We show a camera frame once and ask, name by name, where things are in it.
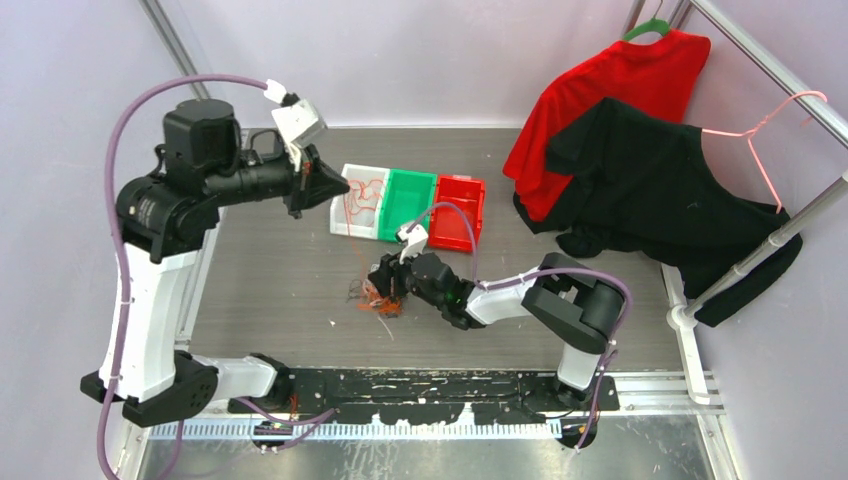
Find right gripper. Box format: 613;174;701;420
368;243;445;312

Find cable bundle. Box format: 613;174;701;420
344;278;407;321

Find orange cable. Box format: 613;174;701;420
341;177;387;220
344;192;372;293

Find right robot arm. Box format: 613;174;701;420
367;253;632;411

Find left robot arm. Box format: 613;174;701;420
80;94;349;427

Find white plastic bin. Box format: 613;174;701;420
329;163;390;240

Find red plastic bin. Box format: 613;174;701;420
428;175;486;253

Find green plastic bin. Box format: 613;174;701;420
377;169;438;242

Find black t-shirt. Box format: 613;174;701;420
513;98;790;300

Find metal clothes rack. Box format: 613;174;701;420
621;0;848;318

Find red t-shirt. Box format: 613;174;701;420
502;30;711;233

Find green hanger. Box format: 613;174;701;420
621;0;672;42

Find pink hanger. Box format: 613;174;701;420
700;90;829;215

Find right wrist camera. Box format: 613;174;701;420
396;223;429;263

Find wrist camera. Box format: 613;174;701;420
264;79;327;148
396;223;429;263

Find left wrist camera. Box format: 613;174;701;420
264;79;327;148

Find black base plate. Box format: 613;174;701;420
251;368;620;426

